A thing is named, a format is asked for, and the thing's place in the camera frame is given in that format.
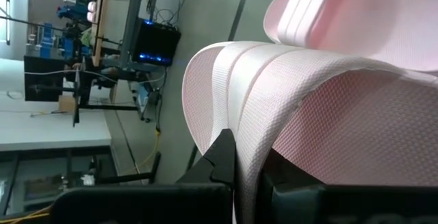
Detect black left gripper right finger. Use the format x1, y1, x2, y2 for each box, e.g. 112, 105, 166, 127
257, 147, 326, 224

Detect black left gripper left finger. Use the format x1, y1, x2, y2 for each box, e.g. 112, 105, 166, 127
175, 127, 237, 188

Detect pink slide sandal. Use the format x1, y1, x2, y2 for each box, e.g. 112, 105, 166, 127
263, 0, 438, 73
181, 40, 438, 224

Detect black computer with blue lights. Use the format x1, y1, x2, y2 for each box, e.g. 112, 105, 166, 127
131, 17, 182, 68

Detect white table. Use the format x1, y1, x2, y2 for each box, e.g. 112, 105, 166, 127
0, 90, 112, 152

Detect wooden table on grey leg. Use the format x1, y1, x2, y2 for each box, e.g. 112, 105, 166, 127
89, 0, 147, 71

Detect black monitor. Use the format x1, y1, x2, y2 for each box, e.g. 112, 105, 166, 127
23, 55, 66, 102

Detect blue robot equipment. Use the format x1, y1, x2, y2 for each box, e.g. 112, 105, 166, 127
40, 0, 94, 61

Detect yellow floor cable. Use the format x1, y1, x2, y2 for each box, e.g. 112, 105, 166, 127
131, 127, 162, 179

